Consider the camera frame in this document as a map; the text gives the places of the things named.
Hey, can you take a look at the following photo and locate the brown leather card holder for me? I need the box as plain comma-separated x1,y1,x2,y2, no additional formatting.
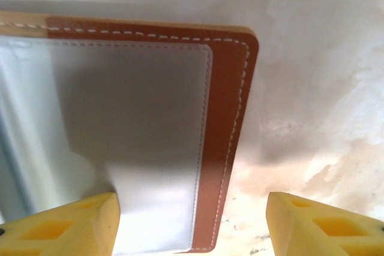
0,10,260,254

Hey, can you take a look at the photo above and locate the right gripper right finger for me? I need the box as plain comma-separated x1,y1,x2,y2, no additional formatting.
266,191,384,256

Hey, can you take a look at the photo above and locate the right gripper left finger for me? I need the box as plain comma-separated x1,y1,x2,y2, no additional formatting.
0,191,121,256

